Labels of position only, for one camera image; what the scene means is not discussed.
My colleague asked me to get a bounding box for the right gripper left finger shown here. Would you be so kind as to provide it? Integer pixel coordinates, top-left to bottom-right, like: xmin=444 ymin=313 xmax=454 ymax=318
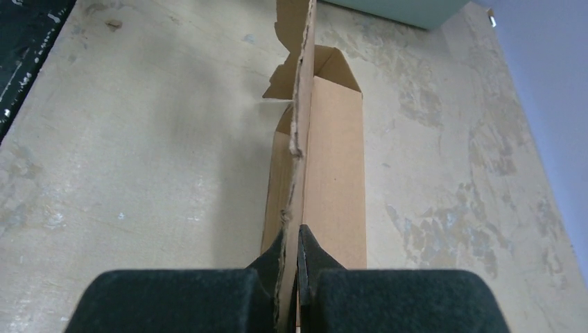
xmin=65 ymin=233 xmax=283 ymax=332

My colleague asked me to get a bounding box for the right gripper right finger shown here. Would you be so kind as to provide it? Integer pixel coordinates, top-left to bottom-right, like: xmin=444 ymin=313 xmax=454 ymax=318
xmin=297 ymin=225 xmax=510 ymax=332

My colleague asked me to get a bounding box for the brown cardboard box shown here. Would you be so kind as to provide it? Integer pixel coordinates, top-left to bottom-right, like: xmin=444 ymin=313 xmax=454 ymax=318
xmin=262 ymin=1 xmax=367 ymax=332

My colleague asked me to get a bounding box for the clear plastic storage bin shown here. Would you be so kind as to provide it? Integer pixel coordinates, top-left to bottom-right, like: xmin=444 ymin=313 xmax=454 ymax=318
xmin=327 ymin=0 xmax=469 ymax=30

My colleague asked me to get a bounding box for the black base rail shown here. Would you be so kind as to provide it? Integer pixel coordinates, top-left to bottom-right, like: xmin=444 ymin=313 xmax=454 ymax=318
xmin=1 ymin=0 xmax=76 ymax=138

